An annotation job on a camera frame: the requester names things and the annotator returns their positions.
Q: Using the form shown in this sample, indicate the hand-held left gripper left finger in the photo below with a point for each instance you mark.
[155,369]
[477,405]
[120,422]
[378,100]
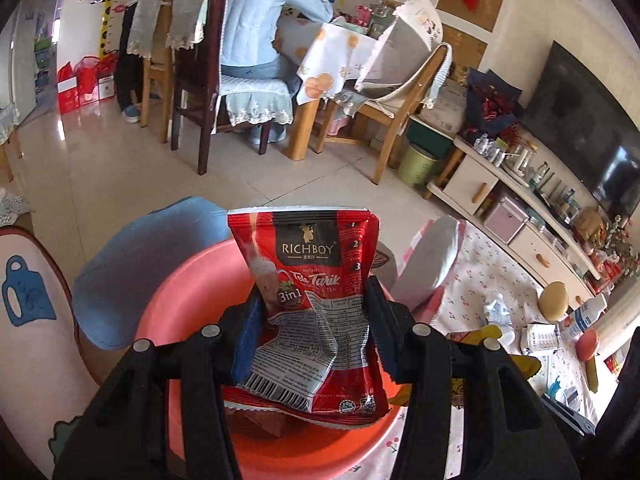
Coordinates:
[247,345]

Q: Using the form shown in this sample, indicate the yellow pear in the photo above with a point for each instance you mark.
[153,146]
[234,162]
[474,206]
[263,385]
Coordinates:
[553,301]

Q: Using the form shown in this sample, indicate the cardboard box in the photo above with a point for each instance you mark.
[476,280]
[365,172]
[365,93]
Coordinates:
[447,105]

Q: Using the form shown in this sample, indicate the cream cushion blue cup print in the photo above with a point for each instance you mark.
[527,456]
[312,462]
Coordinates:
[35,320]

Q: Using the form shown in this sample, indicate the dark blue flower bouquet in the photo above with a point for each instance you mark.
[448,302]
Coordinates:
[490,100]

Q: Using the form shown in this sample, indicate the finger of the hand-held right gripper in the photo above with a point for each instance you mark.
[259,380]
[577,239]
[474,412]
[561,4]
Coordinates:
[570,415]

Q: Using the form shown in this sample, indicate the wooden chair with grey cloth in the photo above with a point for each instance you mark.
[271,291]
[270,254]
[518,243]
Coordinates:
[150,20]

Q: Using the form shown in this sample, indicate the table with orange print cloth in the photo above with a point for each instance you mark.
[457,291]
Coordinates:
[330,55]

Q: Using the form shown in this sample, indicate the small clear water bottle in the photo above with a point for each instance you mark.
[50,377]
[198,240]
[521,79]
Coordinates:
[497,312]

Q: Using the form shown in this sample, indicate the flower and red ornament display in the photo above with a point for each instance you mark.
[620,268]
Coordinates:
[617,250]

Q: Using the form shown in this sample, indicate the red tea packet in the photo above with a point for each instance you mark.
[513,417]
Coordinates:
[310,270]

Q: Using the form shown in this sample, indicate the blue chair cushion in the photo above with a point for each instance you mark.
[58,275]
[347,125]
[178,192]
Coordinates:
[130,270]

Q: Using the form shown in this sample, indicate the pink storage box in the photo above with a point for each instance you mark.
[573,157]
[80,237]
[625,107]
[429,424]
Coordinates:
[505,217]

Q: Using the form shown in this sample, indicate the yellow banana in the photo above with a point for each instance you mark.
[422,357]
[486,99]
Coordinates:
[592,375]

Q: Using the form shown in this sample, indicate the green waste bin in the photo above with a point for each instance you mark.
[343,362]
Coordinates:
[417,165]

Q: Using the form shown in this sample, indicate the cream television cabinet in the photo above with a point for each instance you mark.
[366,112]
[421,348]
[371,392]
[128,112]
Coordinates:
[540,255]

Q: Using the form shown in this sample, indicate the wooden chair with white cloth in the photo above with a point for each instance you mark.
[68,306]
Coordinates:
[400,55]

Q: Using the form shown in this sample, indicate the yellow height chart sticker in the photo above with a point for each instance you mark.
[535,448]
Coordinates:
[107,5]

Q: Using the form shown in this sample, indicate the red apple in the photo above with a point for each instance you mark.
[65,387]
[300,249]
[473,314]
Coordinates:
[589,345]

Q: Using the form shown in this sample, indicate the dark chair with lace cushion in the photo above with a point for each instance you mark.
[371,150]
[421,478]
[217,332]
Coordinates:
[192,85]

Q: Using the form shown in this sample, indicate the white electric kettle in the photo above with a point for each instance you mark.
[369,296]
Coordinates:
[517,160]

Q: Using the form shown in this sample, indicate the large white milk bottle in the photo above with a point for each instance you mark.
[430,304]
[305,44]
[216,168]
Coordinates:
[582,317]

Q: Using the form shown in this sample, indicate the yellow green snack packet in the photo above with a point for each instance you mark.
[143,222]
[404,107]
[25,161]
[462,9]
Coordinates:
[527,365]

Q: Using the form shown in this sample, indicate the black television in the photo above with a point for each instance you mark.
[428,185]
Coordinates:
[590,130]

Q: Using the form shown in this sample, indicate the pink plastic basin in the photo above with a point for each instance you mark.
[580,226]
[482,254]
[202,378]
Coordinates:
[195,290]

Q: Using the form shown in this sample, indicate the red gift bags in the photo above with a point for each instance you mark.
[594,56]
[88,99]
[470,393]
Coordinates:
[85,85]

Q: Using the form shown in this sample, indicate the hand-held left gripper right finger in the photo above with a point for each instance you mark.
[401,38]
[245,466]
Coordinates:
[382,330]

